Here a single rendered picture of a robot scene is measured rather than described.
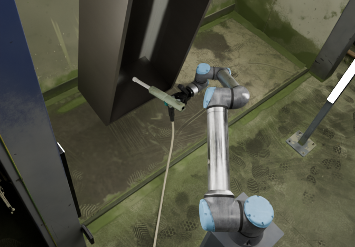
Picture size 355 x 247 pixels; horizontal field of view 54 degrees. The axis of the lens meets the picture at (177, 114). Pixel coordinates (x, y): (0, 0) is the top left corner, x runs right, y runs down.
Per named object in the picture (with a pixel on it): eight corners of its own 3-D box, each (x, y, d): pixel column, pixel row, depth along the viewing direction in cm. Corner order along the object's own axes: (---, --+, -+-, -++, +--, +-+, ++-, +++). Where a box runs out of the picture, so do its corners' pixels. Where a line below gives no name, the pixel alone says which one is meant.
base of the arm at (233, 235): (269, 231, 186) (276, 225, 178) (246, 255, 177) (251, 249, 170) (243, 205, 194) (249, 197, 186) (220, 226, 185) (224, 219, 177)
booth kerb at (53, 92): (1, 124, 278) (-3, 114, 268) (0, 122, 279) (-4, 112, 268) (232, 12, 403) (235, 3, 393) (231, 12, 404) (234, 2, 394)
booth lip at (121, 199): (75, 234, 236) (74, 232, 233) (73, 231, 237) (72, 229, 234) (307, 72, 362) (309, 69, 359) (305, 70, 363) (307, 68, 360)
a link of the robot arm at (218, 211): (241, 232, 161) (235, 83, 185) (203, 231, 159) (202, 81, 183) (232, 232, 175) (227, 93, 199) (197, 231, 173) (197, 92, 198)
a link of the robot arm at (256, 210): (267, 237, 174) (279, 225, 160) (233, 237, 172) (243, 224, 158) (262, 208, 183) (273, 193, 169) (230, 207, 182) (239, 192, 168)
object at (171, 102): (187, 126, 241) (185, 102, 225) (182, 130, 239) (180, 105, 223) (140, 96, 267) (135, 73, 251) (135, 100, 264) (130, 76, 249)
